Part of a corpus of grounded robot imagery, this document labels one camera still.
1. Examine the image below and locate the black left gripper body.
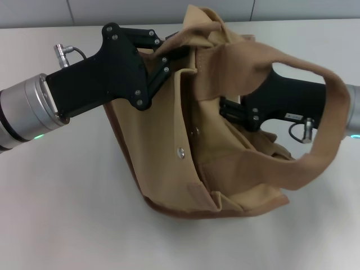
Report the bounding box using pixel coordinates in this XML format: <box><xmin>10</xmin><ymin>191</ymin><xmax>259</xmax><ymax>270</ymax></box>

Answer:
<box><xmin>46</xmin><ymin>22</ymin><xmax>155</xmax><ymax>118</ymax></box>

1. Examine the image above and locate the khaki canvas food bag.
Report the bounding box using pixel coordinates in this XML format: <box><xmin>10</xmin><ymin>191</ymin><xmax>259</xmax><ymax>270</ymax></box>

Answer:
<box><xmin>102</xmin><ymin>5</ymin><xmax>353</xmax><ymax>219</ymax></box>

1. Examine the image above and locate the right gripper cable connector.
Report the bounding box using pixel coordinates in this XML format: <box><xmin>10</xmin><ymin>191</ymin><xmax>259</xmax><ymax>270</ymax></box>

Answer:
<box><xmin>289</xmin><ymin>118</ymin><xmax>316</xmax><ymax>143</ymax></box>

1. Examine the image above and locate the left gripper cable connector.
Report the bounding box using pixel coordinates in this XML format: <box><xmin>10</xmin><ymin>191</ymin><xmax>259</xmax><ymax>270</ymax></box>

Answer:
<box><xmin>53</xmin><ymin>43</ymin><xmax>87</xmax><ymax>69</ymax></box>

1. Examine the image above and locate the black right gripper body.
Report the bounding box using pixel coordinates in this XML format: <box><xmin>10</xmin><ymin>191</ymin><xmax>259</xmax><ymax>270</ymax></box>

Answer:
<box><xmin>243</xmin><ymin>63</ymin><xmax>326</xmax><ymax>132</ymax></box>

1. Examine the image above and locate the gripper cable connector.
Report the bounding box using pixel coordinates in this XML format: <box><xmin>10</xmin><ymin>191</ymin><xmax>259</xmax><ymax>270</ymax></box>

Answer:
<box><xmin>53</xmin><ymin>43</ymin><xmax>87</xmax><ymax>69</ymax></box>
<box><xmin>289</xmin><ymin>118</ymin><xmax>316</xmax><ymax>143</ymax></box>

